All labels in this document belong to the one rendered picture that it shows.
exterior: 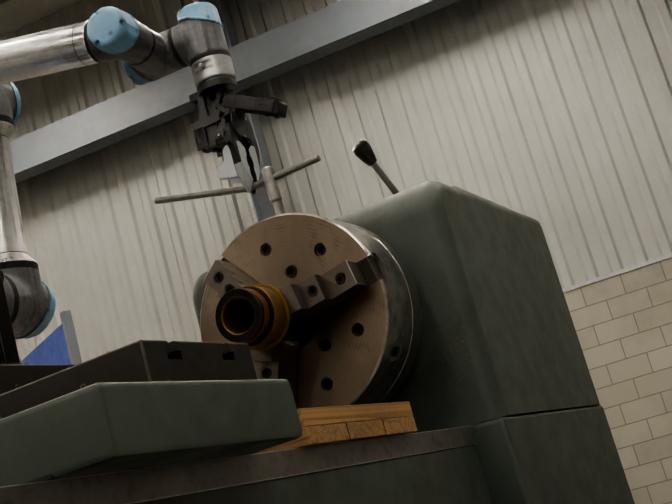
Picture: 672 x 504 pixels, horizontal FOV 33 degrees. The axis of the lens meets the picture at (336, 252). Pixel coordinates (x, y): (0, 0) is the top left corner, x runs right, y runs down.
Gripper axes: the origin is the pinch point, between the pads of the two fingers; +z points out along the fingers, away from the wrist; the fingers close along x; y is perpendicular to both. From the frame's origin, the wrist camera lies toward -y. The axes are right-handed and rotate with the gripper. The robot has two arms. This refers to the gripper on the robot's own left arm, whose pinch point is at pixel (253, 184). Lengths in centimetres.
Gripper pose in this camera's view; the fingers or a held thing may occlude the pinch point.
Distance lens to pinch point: 201.8
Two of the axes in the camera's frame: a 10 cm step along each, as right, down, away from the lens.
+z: 2.6, 9.4, -2.3
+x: -4.3, -1.0, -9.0
